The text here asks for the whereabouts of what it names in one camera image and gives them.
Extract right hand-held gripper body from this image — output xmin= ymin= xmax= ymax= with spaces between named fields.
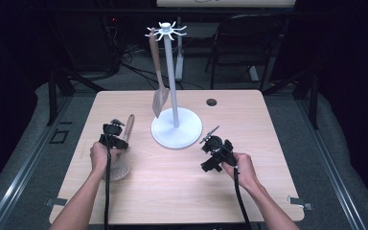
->
xmin=199 ymin=125 xmax=238 ymax=167

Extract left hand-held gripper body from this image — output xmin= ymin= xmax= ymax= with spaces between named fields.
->
xmin=98 ymin=118 xmax=127 ymax=151

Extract grey perforated skimmer spoon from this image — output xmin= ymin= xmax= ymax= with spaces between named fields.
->
xmin=103 ymin=113 xmax=135 ymax=182

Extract white utensil rack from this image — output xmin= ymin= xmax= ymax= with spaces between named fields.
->
xmin=145 ymin=20 xmax=203 ymax=150

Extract grey slotted spatula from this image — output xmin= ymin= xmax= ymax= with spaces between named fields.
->
xmin=149 ymin=27 xmax=171 ymax=120

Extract person's right hand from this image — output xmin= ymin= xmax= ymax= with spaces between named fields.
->
xmin=221 ymin=152 xmax=260 ymax=192

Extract person's left hand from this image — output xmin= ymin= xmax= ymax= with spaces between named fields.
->
xmin=89 ymin=141 xmax=123 ymax=175

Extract black folding chair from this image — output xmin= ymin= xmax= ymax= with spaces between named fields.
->
xmin=204 ymin=13 xmax=287 ymax=92

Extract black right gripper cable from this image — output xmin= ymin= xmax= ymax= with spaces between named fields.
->
xmin=213 ymin=144 xmax=254 ymax=230

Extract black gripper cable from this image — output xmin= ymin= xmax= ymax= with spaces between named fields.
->
xmin=103 ymin=135 xmax=113 ymax=230
xmin=213 ymin=144 xmax=254 ymax=230

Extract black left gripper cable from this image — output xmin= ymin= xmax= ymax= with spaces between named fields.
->
xmin=103 ymin=135 xmax=113 ymax=230

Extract black floor cables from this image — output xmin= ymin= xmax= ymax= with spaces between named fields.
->
xmin=119 ymin=44 xmax=205 ymax=91

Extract black frame leg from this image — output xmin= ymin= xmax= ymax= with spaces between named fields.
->
xmin=309 ymin=70 xmax=320 ymax=130
xmin=46 ymin=68 xmax=59 ymax=127

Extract metal table bracket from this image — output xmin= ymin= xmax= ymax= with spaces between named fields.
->
xmin=287 ymin=195 xmax=314 ymax=212
xmin=43 ymin=197 xmax=69 ymax=207

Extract metal floor rail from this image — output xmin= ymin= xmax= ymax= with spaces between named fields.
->
xmin=295 ymin=95 xmax=367 ymax=230
xmin=0 ymin=95 xmax=75 ymax=230

